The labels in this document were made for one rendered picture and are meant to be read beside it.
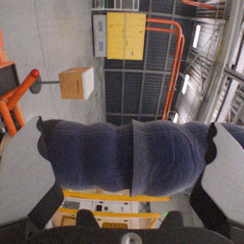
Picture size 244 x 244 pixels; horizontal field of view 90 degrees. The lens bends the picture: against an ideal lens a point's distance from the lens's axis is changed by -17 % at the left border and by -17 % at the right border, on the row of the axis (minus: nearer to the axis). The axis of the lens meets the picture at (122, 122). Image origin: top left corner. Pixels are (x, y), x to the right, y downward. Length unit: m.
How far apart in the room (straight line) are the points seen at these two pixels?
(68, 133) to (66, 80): 1.90
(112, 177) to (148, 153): 0.11
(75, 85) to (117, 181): 1.96
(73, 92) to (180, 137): 2.02
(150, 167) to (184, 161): 0.08
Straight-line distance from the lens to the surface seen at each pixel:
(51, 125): 0.44
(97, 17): 7.64
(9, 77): 0.47
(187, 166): 0.38
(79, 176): 0.40
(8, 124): 0.48
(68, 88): 2.28
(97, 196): 1.62
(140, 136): 0.37
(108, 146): 0.36
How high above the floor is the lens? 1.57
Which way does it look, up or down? level
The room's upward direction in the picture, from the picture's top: 92 degrees clockwise
